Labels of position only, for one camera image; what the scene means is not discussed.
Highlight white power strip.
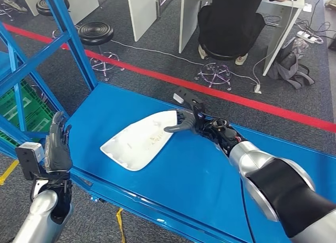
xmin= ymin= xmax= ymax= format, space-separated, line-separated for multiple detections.
xmin=297 ymin=30 xmax=324 ymax=45

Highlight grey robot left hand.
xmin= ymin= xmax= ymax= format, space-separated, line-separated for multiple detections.
xmin=45 ymin=111 xmax=73 ymax=173

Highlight blue metal shelf rack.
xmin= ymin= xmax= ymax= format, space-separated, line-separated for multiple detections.
xmin=0 ymin=0 xmax=336 ymax=243
xmin=0 ymin=36 xmax=53 ymax=155

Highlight grey backpack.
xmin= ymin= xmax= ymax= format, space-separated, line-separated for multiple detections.
xmin=267 ymin=37 xmax=316 ymax=90

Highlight white floor cable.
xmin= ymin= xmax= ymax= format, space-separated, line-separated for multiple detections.
xmin=110 ymin=39 xmax=262 ymax=94

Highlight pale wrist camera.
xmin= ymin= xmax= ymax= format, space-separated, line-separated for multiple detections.
xmin=173 ymin=88 xmax=205 ymax=119
xmin=15 ymin=142 xmax=45 ymax=181

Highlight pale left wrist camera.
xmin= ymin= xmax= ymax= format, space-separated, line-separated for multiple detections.
xmin=15 ymin=142 xmax=45 ymax=181

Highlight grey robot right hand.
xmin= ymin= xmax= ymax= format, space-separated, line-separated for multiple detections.
xmin=164 ymin=108 xmax=197 ymax=134

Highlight white plastic shell part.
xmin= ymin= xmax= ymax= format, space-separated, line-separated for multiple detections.
xmin=100 ymin=110 xmax=179 ymax=172

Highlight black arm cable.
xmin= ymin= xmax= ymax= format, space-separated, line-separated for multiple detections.
xmin=239 ymin=177 xmax=257 ymax=243

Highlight green plastic crate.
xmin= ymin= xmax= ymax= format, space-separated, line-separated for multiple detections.
xmin=0 ymin=79 xmax=54 ymax=147

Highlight yellow floor tape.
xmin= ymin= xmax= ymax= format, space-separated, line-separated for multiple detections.
xmin=116 ymin=208 xmax=126 ymax=243
xmin=0 ymin=160 xmax=20 ymax=186

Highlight person's shoe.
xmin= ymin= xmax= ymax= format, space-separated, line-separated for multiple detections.
xmin=3 ymin=0 xmax=28 ymax=13

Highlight red barrier belt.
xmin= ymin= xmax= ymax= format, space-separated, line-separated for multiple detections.
xmin=2 ymin=22 xmax=336 ymax=134

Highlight black round stool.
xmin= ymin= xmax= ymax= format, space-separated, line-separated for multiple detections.
xmin=195 ymin=45 xmax=237 ymax=91
xmin=35 ymin=0 xmax=79 ymax=40
xmin=78 ymin=22 xmax=125 ymax=82

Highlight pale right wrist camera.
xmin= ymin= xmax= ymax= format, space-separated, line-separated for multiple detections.
xmin=173 ymin=88 xmax=205 ymax=119

